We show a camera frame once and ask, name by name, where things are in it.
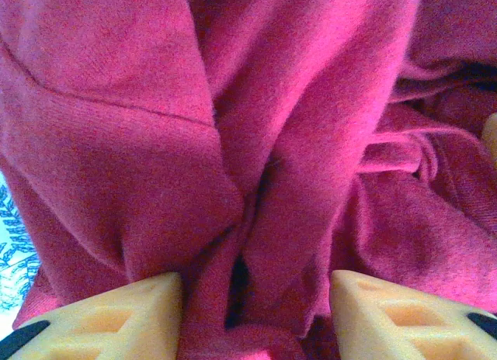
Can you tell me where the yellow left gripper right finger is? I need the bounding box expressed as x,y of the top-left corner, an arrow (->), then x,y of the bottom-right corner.
329,269 -> 497,360

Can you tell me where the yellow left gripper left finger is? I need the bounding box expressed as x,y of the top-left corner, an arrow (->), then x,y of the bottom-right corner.
0,272 -> 183,360

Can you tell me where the red t-shirt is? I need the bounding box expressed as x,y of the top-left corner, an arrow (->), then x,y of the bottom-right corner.
0,0 -> 497,360

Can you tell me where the floral tablecloth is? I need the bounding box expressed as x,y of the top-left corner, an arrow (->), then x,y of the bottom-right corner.
0,169 -> 40,326

